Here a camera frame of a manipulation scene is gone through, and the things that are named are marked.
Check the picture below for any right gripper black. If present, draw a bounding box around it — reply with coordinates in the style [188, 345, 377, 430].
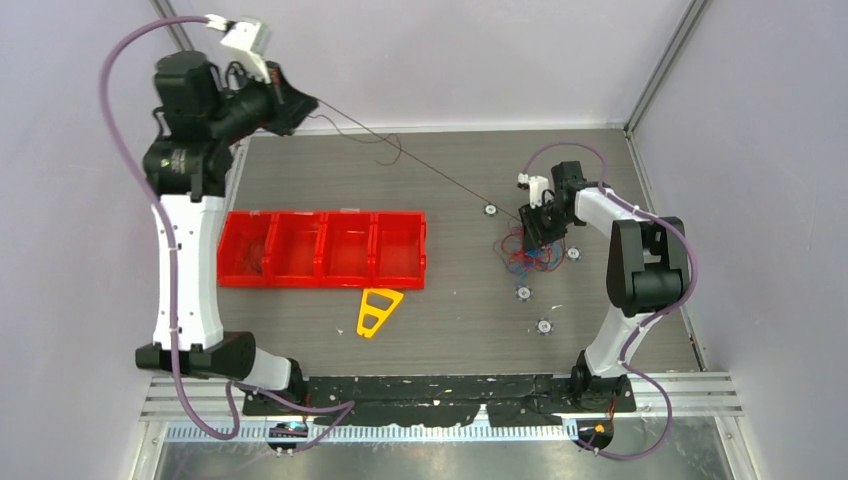
[521, 198, 579, 252]

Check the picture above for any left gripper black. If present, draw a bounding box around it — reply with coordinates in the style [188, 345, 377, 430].
[205, 56, 316, 144]

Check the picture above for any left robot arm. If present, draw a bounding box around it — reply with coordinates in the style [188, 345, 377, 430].
[135, 51, 318, 414]

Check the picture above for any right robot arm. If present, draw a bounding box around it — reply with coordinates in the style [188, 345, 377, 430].
[517, 161, 692, 411]

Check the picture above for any poker chip right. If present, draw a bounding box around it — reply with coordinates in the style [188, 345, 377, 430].
[565, 247, 582, 262]

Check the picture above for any poker chip lower middle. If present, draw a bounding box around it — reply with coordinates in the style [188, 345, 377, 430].
[515, 285, 533, 302]

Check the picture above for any poker chip bottom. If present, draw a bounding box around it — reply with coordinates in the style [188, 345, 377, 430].
[536, 318, 553, 336]

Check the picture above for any red four-compartment bin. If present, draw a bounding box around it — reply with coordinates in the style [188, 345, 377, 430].
[217, 211, 427, 289]

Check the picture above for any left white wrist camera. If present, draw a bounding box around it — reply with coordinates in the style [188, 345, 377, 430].
[205, 14, 272, 84]

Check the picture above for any yellow triangular plastic frame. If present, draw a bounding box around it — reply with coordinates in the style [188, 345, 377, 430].
[356, 288, 405, 339]

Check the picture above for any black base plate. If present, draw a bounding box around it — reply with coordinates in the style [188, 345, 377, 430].
[242, 373, 636, 428]

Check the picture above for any aluminium front rail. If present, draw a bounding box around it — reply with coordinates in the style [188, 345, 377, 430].
[140, 376, 744, 444]

